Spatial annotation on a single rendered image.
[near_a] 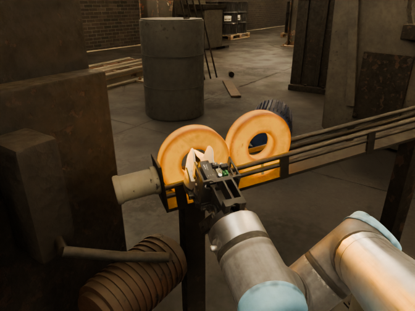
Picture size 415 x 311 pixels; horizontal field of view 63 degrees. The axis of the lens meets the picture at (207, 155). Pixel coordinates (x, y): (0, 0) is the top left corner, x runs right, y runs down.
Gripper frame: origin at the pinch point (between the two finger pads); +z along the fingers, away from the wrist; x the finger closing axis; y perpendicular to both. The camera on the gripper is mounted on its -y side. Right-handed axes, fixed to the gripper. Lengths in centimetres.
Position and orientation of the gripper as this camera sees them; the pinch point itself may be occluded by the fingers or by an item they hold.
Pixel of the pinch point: (194, 157)
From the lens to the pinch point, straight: 72.3
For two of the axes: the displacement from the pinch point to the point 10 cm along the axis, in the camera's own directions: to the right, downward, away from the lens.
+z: -3.3, -6.5, 6.8
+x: -9.4, 1.4, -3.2
